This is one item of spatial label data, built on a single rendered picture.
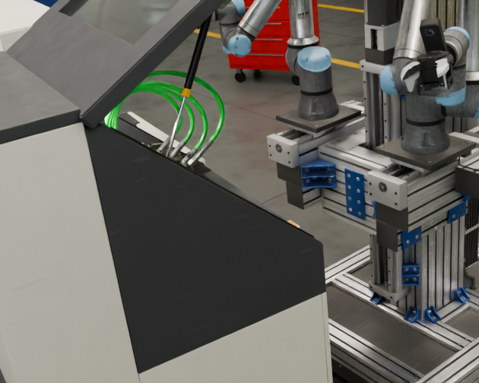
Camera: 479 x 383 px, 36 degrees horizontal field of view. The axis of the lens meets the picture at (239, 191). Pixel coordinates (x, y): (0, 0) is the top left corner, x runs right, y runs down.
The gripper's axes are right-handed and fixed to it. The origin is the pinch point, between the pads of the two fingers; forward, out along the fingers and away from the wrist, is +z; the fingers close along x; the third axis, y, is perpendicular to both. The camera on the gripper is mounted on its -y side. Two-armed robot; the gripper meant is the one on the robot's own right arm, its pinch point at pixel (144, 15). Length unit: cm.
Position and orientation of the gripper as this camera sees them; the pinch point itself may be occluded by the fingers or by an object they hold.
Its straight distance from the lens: 262.4
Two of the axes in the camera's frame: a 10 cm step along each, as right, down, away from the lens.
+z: -9.7, 1.9, -1.3
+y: 0.8, 8.3, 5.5
